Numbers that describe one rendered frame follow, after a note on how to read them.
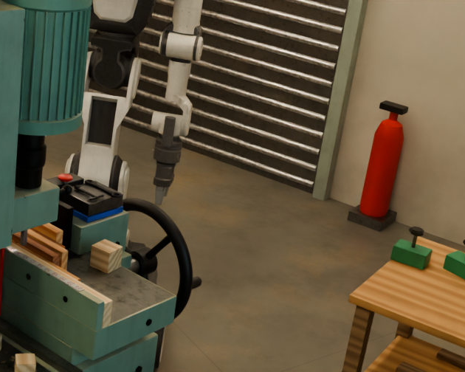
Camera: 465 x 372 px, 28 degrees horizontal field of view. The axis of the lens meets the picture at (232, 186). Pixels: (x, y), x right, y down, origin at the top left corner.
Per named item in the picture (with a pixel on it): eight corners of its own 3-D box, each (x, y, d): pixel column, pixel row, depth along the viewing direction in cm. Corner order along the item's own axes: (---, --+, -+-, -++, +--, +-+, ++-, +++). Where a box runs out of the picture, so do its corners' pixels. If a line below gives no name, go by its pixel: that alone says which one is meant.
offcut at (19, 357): (14, 371, 162) (15, 353, 160) (33, 370, 163) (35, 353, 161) (15, 381, 159) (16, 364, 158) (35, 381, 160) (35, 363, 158)
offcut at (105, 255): (120, 266, 182) (123, 246, 180) (107, 274, 178) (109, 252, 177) (102, 259, 184) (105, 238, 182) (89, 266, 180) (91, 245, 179)
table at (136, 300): (207, 308, 184) (211, 281, 181) (94, 362, 161) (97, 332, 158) (12, 202, 217) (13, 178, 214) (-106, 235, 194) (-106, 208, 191)
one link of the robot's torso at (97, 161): (71, 191, 309) (90, 52, 307) (122, 199, 309) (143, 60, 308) (63, 193, 293) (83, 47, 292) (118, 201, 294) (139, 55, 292)
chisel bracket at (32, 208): (57, 228, 175) (60, 187, 171) (-4, 246, 164) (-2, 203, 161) (32, 214, 179) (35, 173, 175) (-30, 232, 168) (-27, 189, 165)
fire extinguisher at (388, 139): (395, 221, 461) (421, 106, 439) (380, 232, 446) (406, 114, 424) (362, 209, 469) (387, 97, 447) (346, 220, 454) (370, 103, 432)
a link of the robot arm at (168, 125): (151, 142, 308) (156, 108, 305) (183, 147, 307) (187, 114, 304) (145, 149, 297) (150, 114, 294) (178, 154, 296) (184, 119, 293)
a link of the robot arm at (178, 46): (160, 88, 303) (168, 29, 298) (191, 94, 302) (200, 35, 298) (155, 92, 292) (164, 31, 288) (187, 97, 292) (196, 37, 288)
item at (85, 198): (122, 211, 192) (125, 187, 190) (83, 224, 183) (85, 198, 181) (80, 190, 199) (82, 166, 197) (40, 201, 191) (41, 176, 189)
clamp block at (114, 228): (127, 252, 195) (131, 212, 192) (79, 269, 185) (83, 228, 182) (79, 226, 203) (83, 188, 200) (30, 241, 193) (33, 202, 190)
